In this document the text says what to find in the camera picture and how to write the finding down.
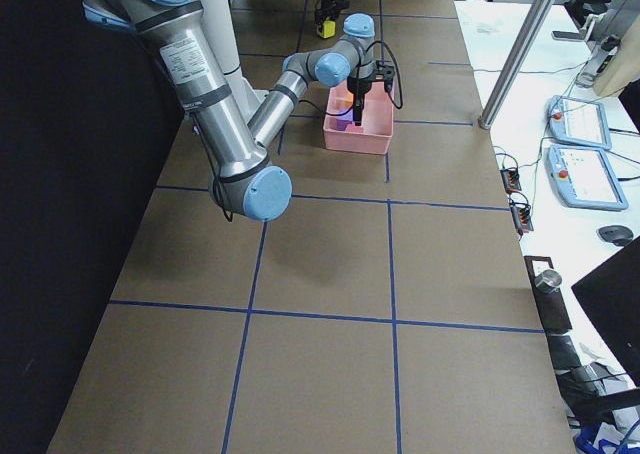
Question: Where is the orange connector box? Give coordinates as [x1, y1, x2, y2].
[500, 167, 521, 194]
[509, 200, 534, 235]

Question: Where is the black monitor corner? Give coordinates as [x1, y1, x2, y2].
[572, 239, 639, 385]

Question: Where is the aluminium frame post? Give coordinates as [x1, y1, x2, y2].
[478, 0, 555, 130]

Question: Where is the lower orange connector box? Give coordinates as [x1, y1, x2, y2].
[509, 200, 534, 235]

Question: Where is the teach pendant tablet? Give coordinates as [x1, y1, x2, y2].
[546, 144, 629, 212]
[546, 95, 612, 150]

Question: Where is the black computer mouse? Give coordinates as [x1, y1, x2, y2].
[597, 225, 634, 247]

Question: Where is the purple foam cube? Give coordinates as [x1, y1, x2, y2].
[334, 116, 353, 131]

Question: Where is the orange foam cube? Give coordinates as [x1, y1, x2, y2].
[330, 95, 353, 117]

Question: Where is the lower teach pendant tablet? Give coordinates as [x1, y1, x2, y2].
[546, 144, 629, 212]

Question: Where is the silver metal cylinder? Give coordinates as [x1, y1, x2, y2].
[534, 269, 562, 293]

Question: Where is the red foam cube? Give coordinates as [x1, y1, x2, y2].
[345, 124, 364, 134]

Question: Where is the yellow foam cube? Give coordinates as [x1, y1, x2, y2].
[316, 20, 336, 39]

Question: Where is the upper orange connector box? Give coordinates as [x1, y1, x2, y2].
[500, 167, 521, 194]

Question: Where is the pink plastic bin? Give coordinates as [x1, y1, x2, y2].
[323, 82, 394, 155]

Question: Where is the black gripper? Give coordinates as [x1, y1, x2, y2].
[319, 0, 349, 22]
[348, 75, 373, 126]

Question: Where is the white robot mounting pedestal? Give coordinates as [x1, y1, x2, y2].
[200, 0, 267, 121]

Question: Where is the upper teach pendant tablet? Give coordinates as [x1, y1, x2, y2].
[546, 95, 612, 150]

